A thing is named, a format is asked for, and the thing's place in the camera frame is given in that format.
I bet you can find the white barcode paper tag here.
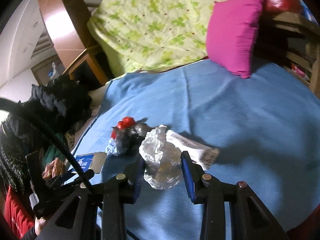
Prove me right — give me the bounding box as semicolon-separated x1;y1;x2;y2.
166;129;220;171

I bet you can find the white paper ball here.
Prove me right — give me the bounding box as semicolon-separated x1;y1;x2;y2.
139;125;183;190

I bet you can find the red plastic bag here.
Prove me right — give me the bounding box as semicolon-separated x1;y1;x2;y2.
116;116;136;130

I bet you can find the person's left hand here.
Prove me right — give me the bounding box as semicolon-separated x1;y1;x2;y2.
34;217;47;236

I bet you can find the striped brown scarf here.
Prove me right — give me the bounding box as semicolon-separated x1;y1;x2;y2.
42;158;66;180

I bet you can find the red sleeve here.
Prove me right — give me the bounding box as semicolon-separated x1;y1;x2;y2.
4;187;35;239

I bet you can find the green cloth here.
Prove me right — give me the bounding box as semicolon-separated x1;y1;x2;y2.
41;133;67;168

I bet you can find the light blue face mask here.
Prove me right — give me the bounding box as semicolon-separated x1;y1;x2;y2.
105;138;119;158

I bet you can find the dark clothes pile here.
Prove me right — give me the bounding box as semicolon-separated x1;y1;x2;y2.
1;76;92;195

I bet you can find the black plastic bag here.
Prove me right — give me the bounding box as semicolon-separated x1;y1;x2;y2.
110;121;152;156

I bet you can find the blue bed blanket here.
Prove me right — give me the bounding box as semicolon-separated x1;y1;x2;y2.
74;59;319;230

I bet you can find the wooden nightstand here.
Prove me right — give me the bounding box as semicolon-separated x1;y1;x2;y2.
63;45;114;90

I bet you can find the wooden side table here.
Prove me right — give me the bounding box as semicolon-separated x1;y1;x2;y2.
260;12;319;97

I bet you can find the green floral pillow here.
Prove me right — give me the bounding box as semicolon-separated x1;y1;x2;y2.
87;0;226;76

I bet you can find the magenta cushion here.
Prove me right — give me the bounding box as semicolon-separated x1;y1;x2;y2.
206;0;264;79

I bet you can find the black cable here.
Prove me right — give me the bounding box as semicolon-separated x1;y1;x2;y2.
0;97;94;196

